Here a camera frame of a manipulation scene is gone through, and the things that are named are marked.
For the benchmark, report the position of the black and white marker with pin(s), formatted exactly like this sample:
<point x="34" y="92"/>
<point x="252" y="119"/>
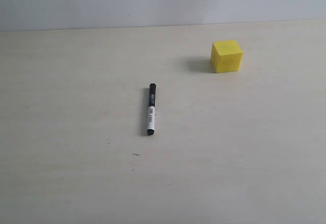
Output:
<point x="151" y="110"/>

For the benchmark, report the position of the yellow foam cube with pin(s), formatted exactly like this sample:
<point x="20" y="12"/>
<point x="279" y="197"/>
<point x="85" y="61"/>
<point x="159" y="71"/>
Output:
<point x="226" y="56"/>

